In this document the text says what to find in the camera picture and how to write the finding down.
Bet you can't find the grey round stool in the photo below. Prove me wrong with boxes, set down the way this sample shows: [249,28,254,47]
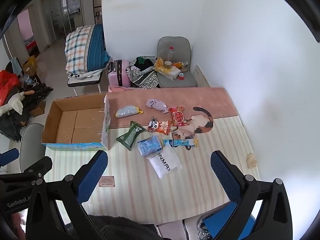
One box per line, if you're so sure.
[19,123,46,172]

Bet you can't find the grey chair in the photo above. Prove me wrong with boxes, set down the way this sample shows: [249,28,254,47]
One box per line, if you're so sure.
[157,36,197,88]

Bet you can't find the red plastic bag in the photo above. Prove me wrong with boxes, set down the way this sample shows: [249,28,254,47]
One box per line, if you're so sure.
[0,70,21,106]

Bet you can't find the green snack bag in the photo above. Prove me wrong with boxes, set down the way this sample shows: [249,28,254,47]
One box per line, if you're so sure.
[116,121,146,151]

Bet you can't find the plaid folded quilt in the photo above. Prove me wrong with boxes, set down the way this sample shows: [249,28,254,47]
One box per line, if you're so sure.
[65,25,95,74]

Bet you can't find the red snack bag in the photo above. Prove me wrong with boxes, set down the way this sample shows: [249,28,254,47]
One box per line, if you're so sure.
[169,106,188,126]

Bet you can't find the light blue tissue pack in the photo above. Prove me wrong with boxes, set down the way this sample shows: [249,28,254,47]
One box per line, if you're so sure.
[137,135,162,156]

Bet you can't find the plastic oil bottle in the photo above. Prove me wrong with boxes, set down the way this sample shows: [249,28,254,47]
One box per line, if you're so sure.
[164,46,174,68]

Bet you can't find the yellow bag on floor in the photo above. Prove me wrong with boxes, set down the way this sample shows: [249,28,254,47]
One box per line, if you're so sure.
[23,55,37,76]

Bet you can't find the silver yellow pouch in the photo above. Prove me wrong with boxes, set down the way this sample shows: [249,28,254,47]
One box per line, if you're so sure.
[115,105,144,118]

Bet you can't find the long blue snack pack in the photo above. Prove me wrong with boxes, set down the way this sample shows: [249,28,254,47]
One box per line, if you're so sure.
[161,138,198,148]

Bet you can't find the brown mat label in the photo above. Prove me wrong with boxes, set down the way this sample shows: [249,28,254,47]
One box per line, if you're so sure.
[99,176,115,187]

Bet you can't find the pink suitcase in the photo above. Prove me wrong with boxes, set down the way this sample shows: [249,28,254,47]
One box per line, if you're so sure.
[107,60,131,88]

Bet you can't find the white plush toy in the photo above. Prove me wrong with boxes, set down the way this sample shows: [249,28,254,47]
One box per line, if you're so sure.
[0,92,25,116]

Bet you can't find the open cardboard box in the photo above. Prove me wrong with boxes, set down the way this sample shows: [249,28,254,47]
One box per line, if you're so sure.
[41,94,111,151]

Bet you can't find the blue folded quilt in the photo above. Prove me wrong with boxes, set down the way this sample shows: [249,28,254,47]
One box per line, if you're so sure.
[86,24,110,72]

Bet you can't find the orange panda snack bag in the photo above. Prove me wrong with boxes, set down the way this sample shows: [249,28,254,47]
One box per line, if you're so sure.
[148,116,171,135]

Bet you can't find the lilac cloth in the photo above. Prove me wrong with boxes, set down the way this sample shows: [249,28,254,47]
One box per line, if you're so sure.
[146,99,169,114]

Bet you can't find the patterned tote bag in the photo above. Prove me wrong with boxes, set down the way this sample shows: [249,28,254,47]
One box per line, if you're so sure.
[126,56,159,89]

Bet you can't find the yellow snack bags on chair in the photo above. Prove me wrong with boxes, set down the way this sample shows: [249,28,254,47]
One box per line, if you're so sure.
[154,57,181,80]

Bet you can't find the white plastic package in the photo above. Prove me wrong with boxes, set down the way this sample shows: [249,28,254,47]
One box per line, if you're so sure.
[148,145,182,179]

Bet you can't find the white bench chair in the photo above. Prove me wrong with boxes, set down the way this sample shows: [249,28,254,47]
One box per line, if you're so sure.
[67,69,104,96]

